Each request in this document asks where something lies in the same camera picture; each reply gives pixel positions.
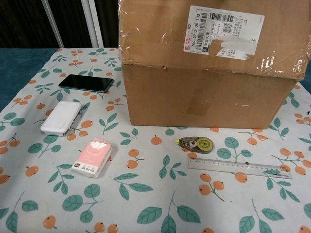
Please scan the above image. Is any transparent plastic ruler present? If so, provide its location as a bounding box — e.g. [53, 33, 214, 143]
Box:
[187, 157, 294, 180]

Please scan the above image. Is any grey slim frame post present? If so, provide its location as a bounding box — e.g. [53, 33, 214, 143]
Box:
[40, 0, 65, 49]

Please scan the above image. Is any correction tape dispenser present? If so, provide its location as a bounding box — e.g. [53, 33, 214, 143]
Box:
[175, 136, 215, 154]

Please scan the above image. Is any brown cardboard box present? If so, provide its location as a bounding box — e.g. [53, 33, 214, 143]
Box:
[118, 0, 311, 129]

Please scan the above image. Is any floral print tablecloth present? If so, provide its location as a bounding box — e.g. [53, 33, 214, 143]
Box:
[0, 47, 311, 233]

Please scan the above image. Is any white power bank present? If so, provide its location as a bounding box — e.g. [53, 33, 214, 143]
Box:
[40, 100, 83, 137]

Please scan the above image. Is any white double frame post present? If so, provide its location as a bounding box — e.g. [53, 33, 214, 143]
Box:
[81, 0, 105, 48]

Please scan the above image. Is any black smartphone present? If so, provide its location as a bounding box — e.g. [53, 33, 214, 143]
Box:
[58, 74, 115, 93]

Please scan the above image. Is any pink tissue pack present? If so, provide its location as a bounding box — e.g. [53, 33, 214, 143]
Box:
[70, 137, 117, 179]

